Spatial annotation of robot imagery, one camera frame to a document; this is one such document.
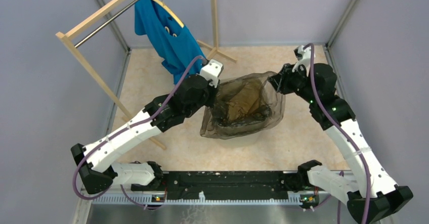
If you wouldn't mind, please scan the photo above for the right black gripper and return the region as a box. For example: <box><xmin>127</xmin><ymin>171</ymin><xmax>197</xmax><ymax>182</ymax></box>
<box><xmin>268</xmin><ymin>61</ymin><xmax>318</xmax><ymax>104</ymax></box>

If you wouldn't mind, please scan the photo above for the cream plastic trash bin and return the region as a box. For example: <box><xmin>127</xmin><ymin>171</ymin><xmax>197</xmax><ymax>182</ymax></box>
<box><xmin>215</xmin><ymin>132</ymin><xmax>262</xmax><ymax>148</ymax></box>

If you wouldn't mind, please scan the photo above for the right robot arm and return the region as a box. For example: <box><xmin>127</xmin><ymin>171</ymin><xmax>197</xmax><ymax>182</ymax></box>
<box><xmin>268</xmin><ymin>63</ymin><xmax>413</xmax><ymax>223</ymax></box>

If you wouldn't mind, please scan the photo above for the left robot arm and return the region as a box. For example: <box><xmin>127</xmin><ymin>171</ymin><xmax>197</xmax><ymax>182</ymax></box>
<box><xmin>71</xmin><ymin>74</ymin><xmax>220</xmax><ymax>199</ymax></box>

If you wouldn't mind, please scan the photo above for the blue t-shirt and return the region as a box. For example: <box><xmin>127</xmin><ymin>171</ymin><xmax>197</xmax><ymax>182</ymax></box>
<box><xmin>134</xmin><ymin>0</ymin><xmax>205</xmax><ymax>84</ymax></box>

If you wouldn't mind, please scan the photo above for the wooden clothes hanger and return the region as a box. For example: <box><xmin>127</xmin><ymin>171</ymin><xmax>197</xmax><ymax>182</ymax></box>
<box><xmin>152</xmin><ymin>0</ymin><xmax>185</xmax><ymax>28</ymax></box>

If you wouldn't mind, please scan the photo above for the wooden clothes rack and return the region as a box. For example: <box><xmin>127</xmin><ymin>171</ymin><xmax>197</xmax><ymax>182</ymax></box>
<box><xmin>55</xmin><ymin>0</ymin><xmax>237</xmax><ymax>151</ymax></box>

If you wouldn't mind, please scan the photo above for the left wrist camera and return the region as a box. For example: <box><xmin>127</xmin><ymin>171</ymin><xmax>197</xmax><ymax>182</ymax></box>
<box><xmin>199</xmin><ymin>59</ymin><xmax>224</xmax><ymax>88</ymax></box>

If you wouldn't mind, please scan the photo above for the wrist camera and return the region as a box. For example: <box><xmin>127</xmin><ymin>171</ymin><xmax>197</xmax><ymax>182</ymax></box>
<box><xmin>199</xmin><ymin>59</ymin><xmax>224</xmax><ymax>88</ymax></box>
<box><xmin>292</xmin><ymin>46</ymin><xmax>313</xmax><ymax>72</ymax></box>

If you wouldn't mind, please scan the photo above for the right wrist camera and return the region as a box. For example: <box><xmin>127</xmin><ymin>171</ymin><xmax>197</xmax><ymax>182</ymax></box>
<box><xmin>292</xmin><ymin>46</ymin><xmax>313</xmax><ymax>72</ymax></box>

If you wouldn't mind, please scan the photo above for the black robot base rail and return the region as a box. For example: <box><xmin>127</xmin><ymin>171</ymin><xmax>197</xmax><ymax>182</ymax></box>
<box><xmin>131</xmin><ymin>170</ymin><xmax>331</xmax><ymax>201</ymax></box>

